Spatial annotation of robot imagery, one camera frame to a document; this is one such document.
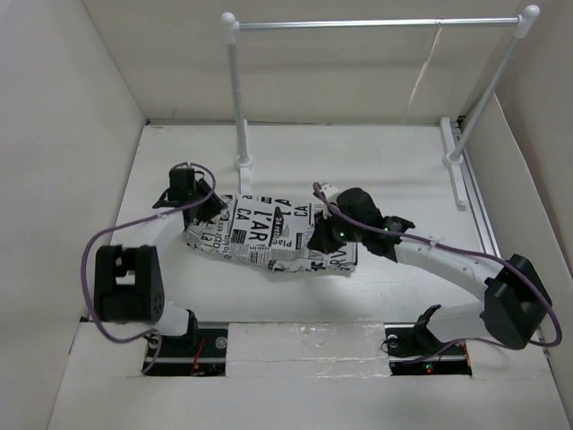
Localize white metal clothes rack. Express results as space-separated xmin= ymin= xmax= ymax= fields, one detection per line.
xmin=217 ymin=4 xmax=541 ymax=211

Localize newspaper print trousers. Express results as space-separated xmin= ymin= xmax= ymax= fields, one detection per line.
xmin=185 ymin=194 xmax=358 ymax=273

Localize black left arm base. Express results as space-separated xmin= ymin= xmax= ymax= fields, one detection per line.
xmin=141 ymin=322 xmax=228 ymax=377

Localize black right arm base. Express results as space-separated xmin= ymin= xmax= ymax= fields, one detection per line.
xmin=380 ymin=305 xmax=473 ymax=376

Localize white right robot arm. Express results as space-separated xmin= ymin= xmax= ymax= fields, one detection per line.
xmin=307 ymin=183 xmax=557 ymax=357

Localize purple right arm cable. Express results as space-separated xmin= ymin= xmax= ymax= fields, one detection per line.
xmin=312 ymin=181 xmax=563 ymax=349

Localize aluminium rail right side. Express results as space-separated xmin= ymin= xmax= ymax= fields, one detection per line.
xmin=449 ymin=116 xmax=500 ymax=256

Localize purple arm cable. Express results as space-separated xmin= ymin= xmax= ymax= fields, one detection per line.
xmin=312 ymin=181 xmax=563 ymax=349
xmin=80 ymin=162 xmax=218 ymax=373

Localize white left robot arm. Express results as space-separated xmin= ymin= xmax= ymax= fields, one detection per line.
xmin=87 ymin=162 xmax=226 ymax=356

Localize beige clothes hanger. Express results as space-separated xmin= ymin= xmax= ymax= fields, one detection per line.
xmin=401 ymin=27 xmax=442 ymax=123

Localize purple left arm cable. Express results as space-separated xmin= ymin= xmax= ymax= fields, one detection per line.
xmin=80 ymin=162 xmax=218 ymax=373

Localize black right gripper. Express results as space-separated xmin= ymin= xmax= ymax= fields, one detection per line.
xmin=308 ymin=205 xmax=365 ymax=254

